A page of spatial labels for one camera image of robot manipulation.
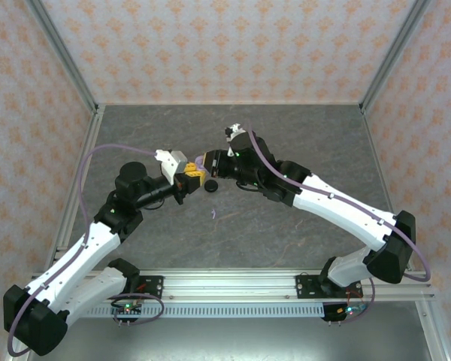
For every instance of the purple earbud charging case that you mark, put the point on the purple earbud charging case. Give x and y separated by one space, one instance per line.
199 163

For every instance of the black earbud charging case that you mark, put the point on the black earbud charging case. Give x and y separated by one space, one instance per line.
210 186

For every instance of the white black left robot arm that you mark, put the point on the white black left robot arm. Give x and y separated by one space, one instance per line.
71 259

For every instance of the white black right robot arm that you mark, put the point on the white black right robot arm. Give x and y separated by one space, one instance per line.
342 210

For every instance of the controller board with LEDs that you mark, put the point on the controller board with LEDs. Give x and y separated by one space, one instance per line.
345 311
128 310

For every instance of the grey metal panel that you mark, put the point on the grey metal panel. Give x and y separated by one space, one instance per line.
229 342

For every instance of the aluminium side frame rail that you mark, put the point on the aluminium side frame rail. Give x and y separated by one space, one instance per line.
378 150
94 128

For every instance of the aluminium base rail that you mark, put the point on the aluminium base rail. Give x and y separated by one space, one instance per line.
229 284

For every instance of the aluminium frame post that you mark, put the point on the aluminium frame post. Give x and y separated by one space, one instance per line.
69 62
389 62

